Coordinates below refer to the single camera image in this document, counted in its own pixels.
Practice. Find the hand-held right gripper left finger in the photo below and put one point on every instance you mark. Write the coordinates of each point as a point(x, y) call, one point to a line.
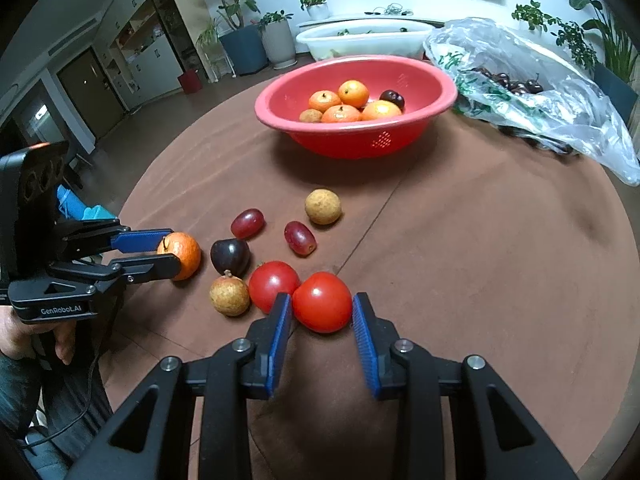
point(280, 345)

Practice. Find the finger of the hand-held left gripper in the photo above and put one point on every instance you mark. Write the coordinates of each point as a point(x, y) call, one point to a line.
point(150, 267)
point(142, 241)

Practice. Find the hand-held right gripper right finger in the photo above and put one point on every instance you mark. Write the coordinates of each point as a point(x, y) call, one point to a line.
point(365, 350)

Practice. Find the orange tangerine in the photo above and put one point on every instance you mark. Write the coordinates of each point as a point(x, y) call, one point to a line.
point(324, 101)
point(340, 114)
point(381, 110)
point(353, 93)
point(187, 255)

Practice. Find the red tomato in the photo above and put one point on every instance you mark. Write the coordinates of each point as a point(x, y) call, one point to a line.
point(322, 302)
point(273, 286)

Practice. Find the tan longan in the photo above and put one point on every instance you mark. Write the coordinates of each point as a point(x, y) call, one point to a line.
point(229, 296)
point(323, 206)
point(311, 116)

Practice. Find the dark purple plum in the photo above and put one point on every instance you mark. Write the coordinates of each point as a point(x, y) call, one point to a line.
point(392, 99)
point(230, 257)

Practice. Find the red grape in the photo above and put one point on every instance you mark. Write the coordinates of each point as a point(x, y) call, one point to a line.
point(300, 238)
point(247, 223)

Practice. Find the red colander bowl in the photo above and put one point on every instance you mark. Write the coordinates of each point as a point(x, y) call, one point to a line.
point(350, 140)

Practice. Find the person's left forearm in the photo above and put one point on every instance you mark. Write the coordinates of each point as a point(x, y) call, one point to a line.
point(30, 395)

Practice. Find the person's left hand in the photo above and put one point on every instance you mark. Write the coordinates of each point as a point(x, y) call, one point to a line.
point(15, 335)

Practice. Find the brown door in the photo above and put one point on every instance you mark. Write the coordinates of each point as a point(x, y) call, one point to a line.
point(85, 95)

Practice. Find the brown tablecloth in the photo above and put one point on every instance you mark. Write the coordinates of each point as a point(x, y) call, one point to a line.
point(475, 260)

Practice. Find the red waste bin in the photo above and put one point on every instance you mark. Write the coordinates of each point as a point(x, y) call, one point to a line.
point(191, 82)

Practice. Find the tall plant in blue pot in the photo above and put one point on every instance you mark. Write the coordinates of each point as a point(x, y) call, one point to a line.
point(243, 52)

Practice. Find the plant in ribbed white pot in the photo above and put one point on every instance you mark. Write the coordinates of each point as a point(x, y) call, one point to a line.
point(278, 42)

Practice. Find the white plastic basin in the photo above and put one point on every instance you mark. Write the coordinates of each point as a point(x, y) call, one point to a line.
point(320, 42)

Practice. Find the small plant in white pot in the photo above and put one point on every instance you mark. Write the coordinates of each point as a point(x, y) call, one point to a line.
point(532, 15)
point(317, 10)

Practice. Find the green leafy vegetables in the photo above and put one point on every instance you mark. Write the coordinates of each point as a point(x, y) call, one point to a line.
point(344, 32)

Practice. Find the pile of dark cherries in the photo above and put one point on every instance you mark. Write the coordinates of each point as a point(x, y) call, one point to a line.
point(505, 82)

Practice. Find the clear plastic bag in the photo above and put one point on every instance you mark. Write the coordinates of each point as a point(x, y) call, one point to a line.
point(575, 110)

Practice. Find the white television cabinet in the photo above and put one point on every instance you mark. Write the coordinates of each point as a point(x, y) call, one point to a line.
point(380, 16)

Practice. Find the dark bushy potted plant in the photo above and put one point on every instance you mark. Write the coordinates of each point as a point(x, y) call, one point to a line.
point(575, 40)

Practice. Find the large-leaf plant in blue pot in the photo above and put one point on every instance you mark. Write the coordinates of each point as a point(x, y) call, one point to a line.
point(612, 50)

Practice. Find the white wall cupboard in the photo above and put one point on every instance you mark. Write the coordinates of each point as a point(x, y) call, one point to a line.
point(145, 60)

